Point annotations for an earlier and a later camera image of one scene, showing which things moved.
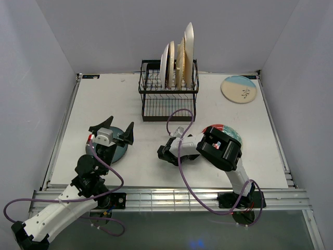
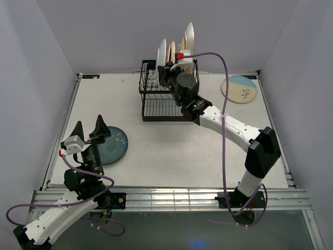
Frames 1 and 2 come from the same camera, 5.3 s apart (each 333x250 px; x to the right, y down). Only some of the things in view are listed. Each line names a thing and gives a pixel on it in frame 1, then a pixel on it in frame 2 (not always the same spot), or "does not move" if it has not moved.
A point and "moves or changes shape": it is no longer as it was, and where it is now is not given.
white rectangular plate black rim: x=189 y=49 does not move
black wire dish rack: x=163 y=102 does not move
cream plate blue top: x=238 y=89 does not move
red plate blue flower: x=228 y=131 moves or changes shape
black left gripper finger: x=105 y=124 → x=78 y=130
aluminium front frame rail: x=189 y=201 does not move
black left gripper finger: x=127 y=137 → x=101 y=132
